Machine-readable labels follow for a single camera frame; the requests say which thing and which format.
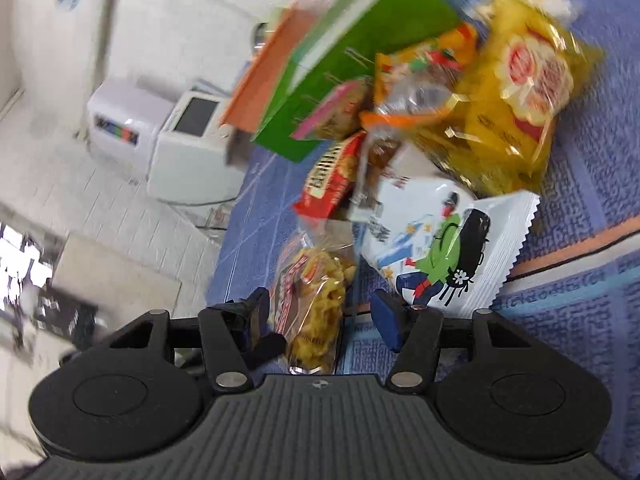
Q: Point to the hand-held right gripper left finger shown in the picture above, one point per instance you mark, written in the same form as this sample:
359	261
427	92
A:
250	322

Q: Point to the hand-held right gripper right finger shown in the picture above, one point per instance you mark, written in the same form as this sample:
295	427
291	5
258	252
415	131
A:
387	320

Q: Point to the clear fried snack packet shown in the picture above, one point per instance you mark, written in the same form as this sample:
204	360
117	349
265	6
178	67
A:
315	300

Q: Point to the green cardboard box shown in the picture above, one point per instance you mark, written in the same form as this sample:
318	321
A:
350	60

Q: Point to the clear plastic container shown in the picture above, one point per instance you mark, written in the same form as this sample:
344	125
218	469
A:
218	217

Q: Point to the white cartoon snack packet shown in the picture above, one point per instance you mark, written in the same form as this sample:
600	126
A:
450	220

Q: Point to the beige board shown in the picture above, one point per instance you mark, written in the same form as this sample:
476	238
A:
115	275

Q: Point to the red snack packet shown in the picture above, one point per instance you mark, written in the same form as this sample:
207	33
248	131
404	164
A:
325	180

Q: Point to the clear brown snack packet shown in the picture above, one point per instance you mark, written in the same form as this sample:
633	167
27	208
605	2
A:
377	160

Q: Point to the white appliance with screen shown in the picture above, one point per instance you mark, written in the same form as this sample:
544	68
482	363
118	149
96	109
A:
185	160

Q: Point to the blue checked tablecloth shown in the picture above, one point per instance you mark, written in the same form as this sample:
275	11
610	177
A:
575	310

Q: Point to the pink snack packet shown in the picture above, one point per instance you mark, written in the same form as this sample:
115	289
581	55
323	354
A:
335	110

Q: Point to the large yellow snack packet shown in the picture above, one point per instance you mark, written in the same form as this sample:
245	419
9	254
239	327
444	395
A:
500	125

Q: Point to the orange plastic basin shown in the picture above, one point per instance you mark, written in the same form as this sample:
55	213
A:
265	75

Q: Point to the white water purifier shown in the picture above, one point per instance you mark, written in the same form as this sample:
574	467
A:
125	105

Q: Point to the orange snack packet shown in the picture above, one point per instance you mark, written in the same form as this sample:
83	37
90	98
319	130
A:
400	65

